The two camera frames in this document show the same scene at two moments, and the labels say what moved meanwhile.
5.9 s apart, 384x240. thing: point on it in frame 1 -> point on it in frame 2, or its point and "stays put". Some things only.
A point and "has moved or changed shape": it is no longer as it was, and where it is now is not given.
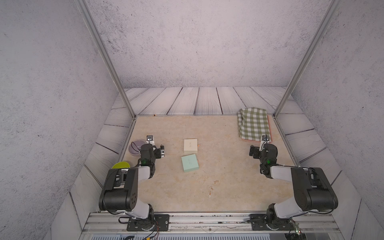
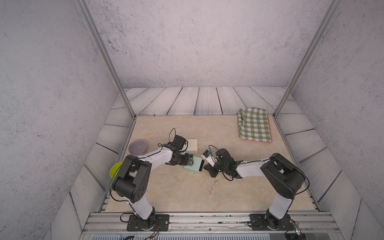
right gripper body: x=256 y=154 -> x=218 y=168
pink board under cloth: x=270 y=132 stays put
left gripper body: x=158 y=154 -> x=183 y=159
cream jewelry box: x=190 y=145 stays put
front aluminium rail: x=210 y=222 stays put
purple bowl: x=133 y=147 stays put
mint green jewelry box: x=189 y=163 has moved or changed shape
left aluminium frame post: x=87 y=16 stays put
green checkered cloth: x=253 y=124 stays put
